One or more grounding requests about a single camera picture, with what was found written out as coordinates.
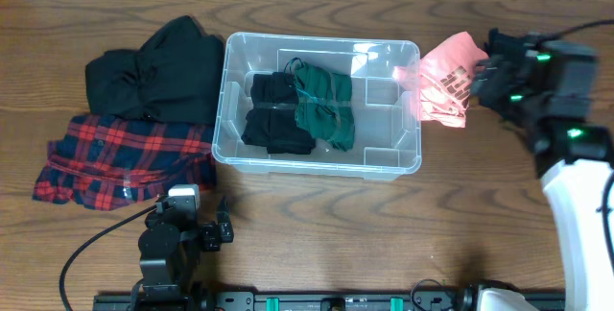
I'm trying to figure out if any black taped garment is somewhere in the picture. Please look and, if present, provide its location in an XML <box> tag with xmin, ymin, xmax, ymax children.
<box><xmin>242</xmin><ymin>72</ymin><xmax>316</xmax><ymax>155</ymax></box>

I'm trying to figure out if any dark green garment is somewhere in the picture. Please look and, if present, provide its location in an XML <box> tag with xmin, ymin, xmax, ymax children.
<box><xmin>284</xmin><ymin>58</ymin><xmax>355</xmax><ymax>152</ymax></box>

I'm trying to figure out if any navy garment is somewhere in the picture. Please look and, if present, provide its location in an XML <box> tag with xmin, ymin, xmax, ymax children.
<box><xmin>484</xmin><ymin>28</ymin><xmax>527</xmax><ymax>62</ymax></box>

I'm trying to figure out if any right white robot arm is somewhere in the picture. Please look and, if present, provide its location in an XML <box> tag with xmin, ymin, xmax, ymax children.
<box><xmin>471</xmin><ymin>29</ymin><xmax>613</xmax><ymax>310</ymax></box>

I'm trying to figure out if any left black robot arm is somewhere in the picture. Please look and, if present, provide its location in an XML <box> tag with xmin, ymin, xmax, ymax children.
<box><xmin>138</xmin><ymin>196</ymin><xmax>234</xmax><ymax>301</ymax></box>

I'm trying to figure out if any coral pink printed shirt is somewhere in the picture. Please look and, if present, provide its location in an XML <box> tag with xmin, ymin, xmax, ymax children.
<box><xmin>418</xmin><ymin>32</ymin><xmax>487</xmax><ymax>129</ymax></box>

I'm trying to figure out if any clear plastic storage bin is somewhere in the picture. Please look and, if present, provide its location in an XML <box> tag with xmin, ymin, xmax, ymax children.
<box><xmin>212</xmin><ymin>32</ymin><xmax>422</xmax><ymax>180</ymax></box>

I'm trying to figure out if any red navy plaid shirt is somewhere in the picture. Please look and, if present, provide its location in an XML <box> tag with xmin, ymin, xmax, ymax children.
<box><xmin>33</xmin><ymin>114</ymin><xmax>217</xmax><ymax>211</ymax></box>

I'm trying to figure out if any large black folded garment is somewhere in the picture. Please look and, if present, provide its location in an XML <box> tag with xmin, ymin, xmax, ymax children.
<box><xmin>85</xmin><ymin>15</ymin><xmax>224</xmax><ymax>125</ymax></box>

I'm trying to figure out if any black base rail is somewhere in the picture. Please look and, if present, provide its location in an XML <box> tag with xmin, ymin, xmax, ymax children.
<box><xmin>92</xmin><ymin>291</ymin><xmax>564</xmax><ymax>311</ymax></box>

